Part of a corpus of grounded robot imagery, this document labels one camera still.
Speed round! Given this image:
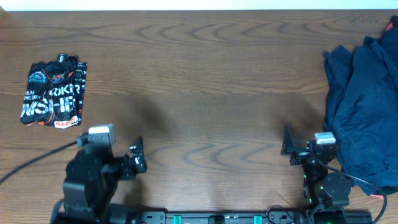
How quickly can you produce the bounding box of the black orange patterned jersey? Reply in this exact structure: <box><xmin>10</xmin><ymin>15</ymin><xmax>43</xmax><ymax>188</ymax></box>
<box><xmin>21</xmin><ymin>54</ymin><xmax>88</xmax><ymax>129</ymax></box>

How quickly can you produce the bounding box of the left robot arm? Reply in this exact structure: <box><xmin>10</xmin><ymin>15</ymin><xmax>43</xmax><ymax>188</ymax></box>
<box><xmin>50</xmin><ymin>133</ymin><xmax>147</xmax><ymax>223</ymax></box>

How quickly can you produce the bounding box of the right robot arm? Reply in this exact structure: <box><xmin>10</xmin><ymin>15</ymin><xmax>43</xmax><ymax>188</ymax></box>
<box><xmin>280</xmin><ymin>126</ymin><xmax>351</xmax><ymax>223</ymax></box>

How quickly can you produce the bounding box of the navy blue garment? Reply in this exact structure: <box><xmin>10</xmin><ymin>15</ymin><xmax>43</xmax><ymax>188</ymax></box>
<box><xmin>324</xmin><ymin>28</ymin><xmax>397</xmax><ymax>195</ymax></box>

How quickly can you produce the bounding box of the red garment piece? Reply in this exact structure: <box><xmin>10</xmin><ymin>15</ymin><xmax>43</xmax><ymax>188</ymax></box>
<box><xmin>386</xmin><ymin>15</ymin><xmax>398</xmax><ymax>31</ymax></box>

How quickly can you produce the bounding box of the right black cable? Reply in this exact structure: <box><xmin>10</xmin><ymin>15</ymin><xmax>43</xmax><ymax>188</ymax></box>
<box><xmin>313</xmin><ymin>152</ymin><xmax>388</xmax><ymax>224</ymax></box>

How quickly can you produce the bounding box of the black cable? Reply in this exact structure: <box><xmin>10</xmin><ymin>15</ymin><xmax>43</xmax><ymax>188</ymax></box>
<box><xmin>313</xmin><ymin>152</ymin><xmax>388</xmax><ymax>224</ymax></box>
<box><xmin>0</xmin><ymin>141</ymin><xmax>78</xmax><ymax>186</ymax></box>

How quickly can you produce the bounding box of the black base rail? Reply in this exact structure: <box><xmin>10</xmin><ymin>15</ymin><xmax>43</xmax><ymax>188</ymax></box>
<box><xmin>105</xmin><ymin>210</ymin><xmax>373</xmax><ymax>224</ymax></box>

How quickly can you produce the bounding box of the left black cable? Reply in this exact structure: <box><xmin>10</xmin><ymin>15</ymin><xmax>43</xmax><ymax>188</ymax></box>
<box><xmin>0</xmin><ymin>141</ymin><xmax>78</xmax><ymax>186</ymax></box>

